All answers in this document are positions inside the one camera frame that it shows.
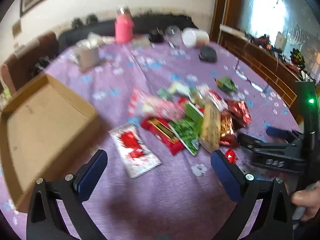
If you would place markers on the eyeglasses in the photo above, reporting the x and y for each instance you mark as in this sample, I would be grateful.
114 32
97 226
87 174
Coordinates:
250 81

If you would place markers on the dark red foil packet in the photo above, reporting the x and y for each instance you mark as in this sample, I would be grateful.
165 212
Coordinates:
238 112

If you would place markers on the white red snack packet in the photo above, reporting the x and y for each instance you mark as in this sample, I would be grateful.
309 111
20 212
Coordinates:
132 145

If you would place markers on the white plastic jar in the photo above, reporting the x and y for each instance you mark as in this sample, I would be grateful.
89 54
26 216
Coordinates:
193 37

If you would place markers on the small silver black object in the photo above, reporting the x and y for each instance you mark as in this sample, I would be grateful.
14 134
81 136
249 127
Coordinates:
171 45

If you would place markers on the small wall plaque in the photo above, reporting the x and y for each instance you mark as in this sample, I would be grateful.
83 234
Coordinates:
16 28

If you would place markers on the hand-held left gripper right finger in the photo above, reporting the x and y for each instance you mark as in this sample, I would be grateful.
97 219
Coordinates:
225 175

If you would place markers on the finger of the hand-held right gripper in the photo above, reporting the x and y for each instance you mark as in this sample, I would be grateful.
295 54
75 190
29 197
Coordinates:
252 142
277 132

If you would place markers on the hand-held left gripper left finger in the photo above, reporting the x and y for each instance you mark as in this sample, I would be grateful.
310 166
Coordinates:
92 172

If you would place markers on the green snack packet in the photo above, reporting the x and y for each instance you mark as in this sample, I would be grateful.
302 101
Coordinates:
186 132

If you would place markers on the black leather sofa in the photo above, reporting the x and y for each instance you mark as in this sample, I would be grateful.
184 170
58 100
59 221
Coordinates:
105 27

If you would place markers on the brown cardboard box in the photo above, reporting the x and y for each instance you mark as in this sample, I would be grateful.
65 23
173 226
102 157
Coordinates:
45 122

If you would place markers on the green printed booklet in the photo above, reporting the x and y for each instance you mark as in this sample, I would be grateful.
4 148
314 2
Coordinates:
142 42

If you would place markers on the person's right hand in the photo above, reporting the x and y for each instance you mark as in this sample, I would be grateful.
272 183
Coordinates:
310 197

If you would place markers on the pale green candy packet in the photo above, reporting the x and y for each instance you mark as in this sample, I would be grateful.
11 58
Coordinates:
178 88

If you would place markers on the pink knit-sleeved bottle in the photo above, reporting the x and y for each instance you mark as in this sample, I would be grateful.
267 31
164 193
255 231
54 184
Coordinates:
123 30

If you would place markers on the wooden sideboard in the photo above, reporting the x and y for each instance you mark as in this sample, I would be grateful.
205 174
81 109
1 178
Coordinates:
262 65

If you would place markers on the purple floral tablecloth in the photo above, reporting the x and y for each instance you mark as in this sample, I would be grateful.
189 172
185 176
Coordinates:
155 200

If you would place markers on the white mug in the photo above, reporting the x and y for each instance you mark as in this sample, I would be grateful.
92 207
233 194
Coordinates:
88 57

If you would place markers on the clear glass jar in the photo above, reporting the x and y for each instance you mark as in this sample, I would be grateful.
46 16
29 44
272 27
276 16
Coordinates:
172 36

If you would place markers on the red gold bar packet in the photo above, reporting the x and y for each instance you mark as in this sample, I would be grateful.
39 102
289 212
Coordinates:
160 130

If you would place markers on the black woven pouch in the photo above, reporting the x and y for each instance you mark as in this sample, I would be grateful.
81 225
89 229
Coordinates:
207 54

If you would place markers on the small red candy packet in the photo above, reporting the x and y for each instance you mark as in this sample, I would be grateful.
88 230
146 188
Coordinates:
230 155

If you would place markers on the pile of mixed snacks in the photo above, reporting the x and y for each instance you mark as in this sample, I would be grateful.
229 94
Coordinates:
211 122

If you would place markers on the pink snack packet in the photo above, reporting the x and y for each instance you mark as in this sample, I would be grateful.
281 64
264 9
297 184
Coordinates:
165 108

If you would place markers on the white cloth gloves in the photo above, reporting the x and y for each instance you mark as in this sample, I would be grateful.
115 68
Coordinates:
95 40

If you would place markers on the brown armchair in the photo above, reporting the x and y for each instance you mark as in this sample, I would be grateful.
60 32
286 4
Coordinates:
15 70

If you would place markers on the small green foil packet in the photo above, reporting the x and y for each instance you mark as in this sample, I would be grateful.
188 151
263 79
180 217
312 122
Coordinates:
226 85

